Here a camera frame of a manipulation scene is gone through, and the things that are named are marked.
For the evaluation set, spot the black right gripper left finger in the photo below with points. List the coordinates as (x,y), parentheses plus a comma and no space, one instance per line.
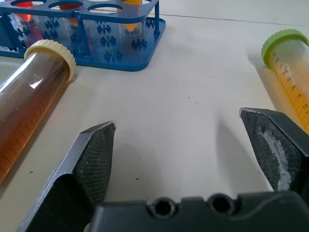
(82,174)

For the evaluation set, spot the cream capped brown liquid tube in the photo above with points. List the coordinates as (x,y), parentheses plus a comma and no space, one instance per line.
(29,106)

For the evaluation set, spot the green capped yellow liquid tube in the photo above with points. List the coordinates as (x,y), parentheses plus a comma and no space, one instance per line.
(290,79)

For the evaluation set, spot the blue plastic test tube rack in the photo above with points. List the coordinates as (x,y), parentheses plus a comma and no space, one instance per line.
(101,38)

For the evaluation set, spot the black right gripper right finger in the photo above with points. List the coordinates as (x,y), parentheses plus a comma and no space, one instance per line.
(272,154)

